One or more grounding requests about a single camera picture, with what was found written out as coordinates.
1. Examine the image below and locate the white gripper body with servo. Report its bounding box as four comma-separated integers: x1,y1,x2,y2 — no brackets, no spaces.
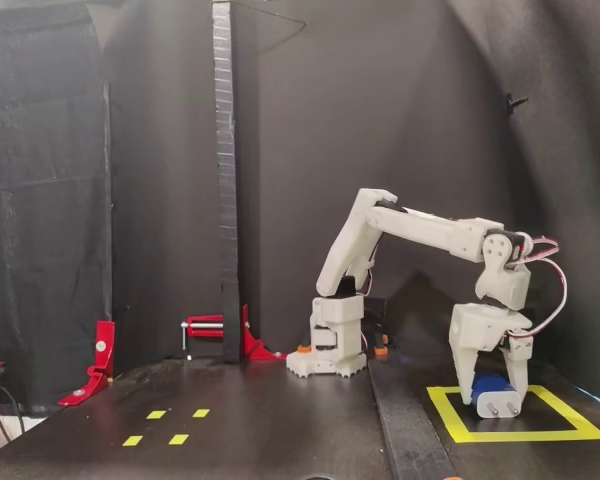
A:
448,302,534,354

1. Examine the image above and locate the white pivoting gripper finger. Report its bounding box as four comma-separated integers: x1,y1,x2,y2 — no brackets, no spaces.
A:
499,334,535,405

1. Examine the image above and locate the white fixed gripper finger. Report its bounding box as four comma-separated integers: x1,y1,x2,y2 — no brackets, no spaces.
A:
452,347,491,405

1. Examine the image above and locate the blue and white charger block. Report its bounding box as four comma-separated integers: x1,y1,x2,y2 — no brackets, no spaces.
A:
469,374,524,420

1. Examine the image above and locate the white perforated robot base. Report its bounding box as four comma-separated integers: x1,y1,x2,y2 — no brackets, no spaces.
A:
285,349,369,380

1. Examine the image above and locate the yellow tape square outline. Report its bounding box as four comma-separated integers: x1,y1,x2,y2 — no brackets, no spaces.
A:
426,383,600,445

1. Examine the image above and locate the black flat strip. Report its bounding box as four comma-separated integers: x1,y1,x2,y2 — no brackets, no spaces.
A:
367,357,459,480

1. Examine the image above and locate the black clip on curtain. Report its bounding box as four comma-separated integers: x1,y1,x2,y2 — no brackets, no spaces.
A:
504,92,529,116

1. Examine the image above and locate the red screw clamp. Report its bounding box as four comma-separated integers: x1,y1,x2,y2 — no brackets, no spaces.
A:
180,314,226,351

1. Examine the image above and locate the red white servo cable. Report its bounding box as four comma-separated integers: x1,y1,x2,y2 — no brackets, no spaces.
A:
507,238,569,346

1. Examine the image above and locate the red metal corner bracket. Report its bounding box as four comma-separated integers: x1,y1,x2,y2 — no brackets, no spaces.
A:
241,303,289,362
58,320,116,407

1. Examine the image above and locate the black foam board post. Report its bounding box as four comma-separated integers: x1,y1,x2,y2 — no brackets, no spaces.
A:
212,0,244,365

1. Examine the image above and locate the thin black wire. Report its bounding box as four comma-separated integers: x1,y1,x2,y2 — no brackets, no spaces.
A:
232,2,309,54

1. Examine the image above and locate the black cable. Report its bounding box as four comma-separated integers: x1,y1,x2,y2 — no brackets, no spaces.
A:
0,383,27,444

